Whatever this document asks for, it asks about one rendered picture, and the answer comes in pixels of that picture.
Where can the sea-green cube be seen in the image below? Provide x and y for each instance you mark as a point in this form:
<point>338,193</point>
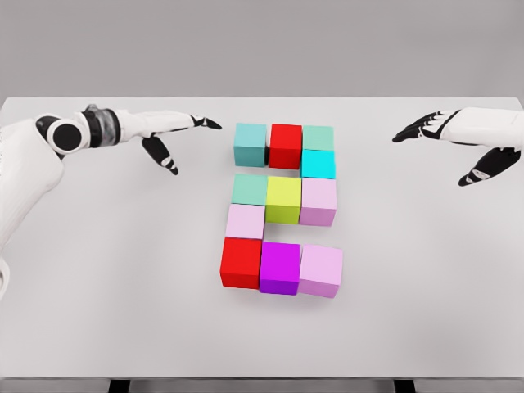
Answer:
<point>249,188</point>
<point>318,137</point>

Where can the magenta purple cube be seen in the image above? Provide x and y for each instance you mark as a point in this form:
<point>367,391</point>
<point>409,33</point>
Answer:
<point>280,266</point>

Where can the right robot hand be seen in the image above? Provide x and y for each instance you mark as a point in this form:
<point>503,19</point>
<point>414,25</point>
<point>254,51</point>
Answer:
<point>475,125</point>

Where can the red cube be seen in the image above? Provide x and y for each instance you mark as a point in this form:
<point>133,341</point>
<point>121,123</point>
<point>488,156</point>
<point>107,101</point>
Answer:
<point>285,143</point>
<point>240,262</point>

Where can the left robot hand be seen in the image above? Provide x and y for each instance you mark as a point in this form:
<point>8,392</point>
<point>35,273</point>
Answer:
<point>163,120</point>

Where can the yellow-green cube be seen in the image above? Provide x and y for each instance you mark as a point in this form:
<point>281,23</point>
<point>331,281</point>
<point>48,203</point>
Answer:
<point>283,198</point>

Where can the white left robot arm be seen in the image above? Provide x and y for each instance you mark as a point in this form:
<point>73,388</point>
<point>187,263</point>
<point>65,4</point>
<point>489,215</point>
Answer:
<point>28,172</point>

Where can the teal blue cube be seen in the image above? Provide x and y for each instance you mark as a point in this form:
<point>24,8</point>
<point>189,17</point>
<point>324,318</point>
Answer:
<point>249,141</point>

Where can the bright cyan cube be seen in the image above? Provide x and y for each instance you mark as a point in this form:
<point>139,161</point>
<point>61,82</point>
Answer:
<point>317,163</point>

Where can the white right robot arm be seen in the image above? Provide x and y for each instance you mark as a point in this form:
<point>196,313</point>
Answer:
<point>518,127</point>

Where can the pink cube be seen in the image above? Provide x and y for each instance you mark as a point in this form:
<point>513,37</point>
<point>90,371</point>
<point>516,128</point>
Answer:
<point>245,221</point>
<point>318,200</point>
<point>320,270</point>

